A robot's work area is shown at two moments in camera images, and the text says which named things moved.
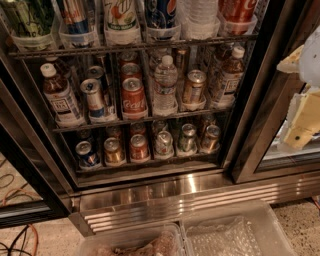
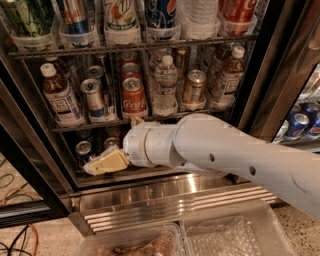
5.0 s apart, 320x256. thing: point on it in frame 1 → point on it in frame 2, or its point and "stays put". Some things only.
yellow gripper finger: (290, 64) → (149, 144)
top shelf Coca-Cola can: (237, 16) stays put
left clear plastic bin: (159, 240) stays put
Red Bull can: (93, 96) stays put
